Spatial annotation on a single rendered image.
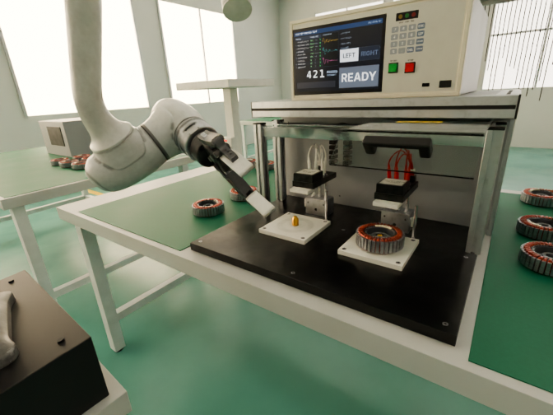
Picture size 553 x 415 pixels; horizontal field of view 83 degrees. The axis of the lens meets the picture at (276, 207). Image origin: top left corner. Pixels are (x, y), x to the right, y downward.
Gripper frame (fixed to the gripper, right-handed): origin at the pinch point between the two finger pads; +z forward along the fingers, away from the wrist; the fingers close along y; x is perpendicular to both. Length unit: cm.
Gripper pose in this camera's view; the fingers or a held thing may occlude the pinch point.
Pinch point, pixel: (257, 190)
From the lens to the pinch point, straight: 60.5
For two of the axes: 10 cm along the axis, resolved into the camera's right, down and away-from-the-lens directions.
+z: 6.2, 5.4, -5.7
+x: 7.3, -6.5, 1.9
